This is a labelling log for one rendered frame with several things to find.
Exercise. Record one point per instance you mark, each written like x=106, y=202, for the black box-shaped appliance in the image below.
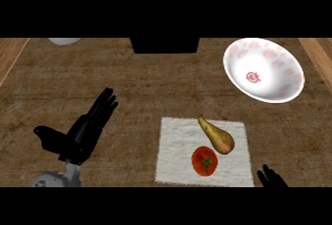
x=163, y=45

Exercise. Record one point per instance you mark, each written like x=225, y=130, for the yellow-brown pear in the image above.
x=216, y=136

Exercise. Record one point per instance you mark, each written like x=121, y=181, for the pale grey round object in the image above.
x=63, y=40

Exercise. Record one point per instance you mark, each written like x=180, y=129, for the red tomato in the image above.
x=203, y=161

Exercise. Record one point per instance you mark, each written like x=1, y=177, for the white bowl with pink print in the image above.
x=262, y=70

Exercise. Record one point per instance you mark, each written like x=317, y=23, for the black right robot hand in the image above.
x=270, y=178

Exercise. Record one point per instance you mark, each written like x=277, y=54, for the white placemat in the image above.
x=181, y=152

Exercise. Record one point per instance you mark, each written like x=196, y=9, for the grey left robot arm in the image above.
x=60, y=177

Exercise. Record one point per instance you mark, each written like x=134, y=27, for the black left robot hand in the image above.
x=81, y=132

